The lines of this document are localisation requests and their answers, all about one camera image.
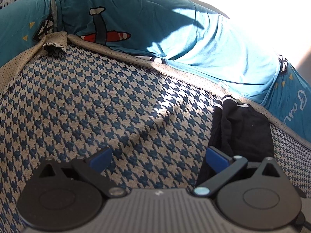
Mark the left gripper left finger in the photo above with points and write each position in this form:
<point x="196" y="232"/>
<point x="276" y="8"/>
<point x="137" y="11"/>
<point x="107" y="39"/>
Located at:
<point x="65" y="196"/>

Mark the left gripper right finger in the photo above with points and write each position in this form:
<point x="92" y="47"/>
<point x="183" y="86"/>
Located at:
<point x="265" y="201"/>

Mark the black garment with white stripes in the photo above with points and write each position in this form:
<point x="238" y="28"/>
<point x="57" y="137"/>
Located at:
<point x="239" y="130"/>

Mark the houndstooth blue beige mattress cover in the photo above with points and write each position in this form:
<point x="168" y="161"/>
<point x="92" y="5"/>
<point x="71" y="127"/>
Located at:
<point x="66" y="98"/>

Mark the blue airplane print pillow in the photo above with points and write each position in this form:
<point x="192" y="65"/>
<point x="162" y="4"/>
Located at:
<point x="289" y="99"/>
<point x="181" y="33"/>

